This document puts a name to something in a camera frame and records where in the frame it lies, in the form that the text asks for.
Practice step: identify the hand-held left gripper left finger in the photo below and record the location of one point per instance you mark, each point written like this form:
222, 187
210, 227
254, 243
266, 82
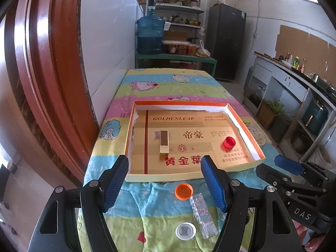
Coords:
115, 183

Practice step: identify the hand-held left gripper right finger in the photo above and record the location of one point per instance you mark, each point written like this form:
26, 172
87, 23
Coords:
214, 186

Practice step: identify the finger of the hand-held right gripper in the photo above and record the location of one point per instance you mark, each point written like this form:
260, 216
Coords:
278, 179
288, 163

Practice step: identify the teal lighter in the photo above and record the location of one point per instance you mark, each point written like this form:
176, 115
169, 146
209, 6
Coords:
220, 220

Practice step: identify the white bottle cap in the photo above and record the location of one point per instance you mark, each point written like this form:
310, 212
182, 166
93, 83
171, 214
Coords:
185, 231

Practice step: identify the orange rimmed cardboard tray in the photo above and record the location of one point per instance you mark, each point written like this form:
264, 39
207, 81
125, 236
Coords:
183, 126

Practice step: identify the metal cooking pot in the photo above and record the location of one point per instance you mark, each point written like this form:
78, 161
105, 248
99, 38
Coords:
299, 143

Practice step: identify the orange bottle cap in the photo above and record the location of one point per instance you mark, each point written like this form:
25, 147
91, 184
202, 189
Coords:
183, 192

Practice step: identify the potted plant in dark pot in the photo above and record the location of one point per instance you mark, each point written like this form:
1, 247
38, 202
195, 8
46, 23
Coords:
282, 128

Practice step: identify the red bottle cap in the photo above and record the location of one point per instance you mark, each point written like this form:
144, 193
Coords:
229, 142

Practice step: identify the colourful printed blanket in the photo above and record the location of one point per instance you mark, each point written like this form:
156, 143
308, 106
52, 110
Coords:
157, 215

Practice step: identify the teal kitchen appliance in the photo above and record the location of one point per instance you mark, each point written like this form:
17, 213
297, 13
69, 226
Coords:
313, 116

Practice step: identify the potted plant in brown pot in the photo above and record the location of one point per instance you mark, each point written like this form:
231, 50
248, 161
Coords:
269, 113

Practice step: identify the gold rectangular box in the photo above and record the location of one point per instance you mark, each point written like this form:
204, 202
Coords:
164, 141

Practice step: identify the grey kitchen counter cabinet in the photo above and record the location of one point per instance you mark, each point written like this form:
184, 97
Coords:
278, 81

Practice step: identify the yellow green bottle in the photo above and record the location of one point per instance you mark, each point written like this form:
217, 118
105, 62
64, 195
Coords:
296, 63

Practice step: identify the green low table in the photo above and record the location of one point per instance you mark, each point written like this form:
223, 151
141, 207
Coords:
176, 59

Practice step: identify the plastic bag of food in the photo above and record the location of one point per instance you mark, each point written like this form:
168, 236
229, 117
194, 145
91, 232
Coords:
202, 51

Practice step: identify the dark refrigerator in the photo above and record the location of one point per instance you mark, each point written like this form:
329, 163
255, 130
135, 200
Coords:
225, 42

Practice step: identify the row of glass jars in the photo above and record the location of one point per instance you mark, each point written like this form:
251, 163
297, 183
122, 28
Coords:
181, 49

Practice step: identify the blue water jug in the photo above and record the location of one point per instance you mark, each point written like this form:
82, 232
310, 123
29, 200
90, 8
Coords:
149, 34

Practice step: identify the brass metal bowl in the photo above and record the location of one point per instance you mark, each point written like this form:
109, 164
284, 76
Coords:
193, 22

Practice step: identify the metal shelf rack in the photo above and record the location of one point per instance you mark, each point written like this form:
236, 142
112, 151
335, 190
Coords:
181, 9

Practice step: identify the cardboard sheet on wall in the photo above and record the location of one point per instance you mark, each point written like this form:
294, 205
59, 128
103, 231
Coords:
302, 42

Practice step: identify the red wooden door frame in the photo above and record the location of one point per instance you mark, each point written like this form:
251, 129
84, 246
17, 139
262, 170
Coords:
47, 71

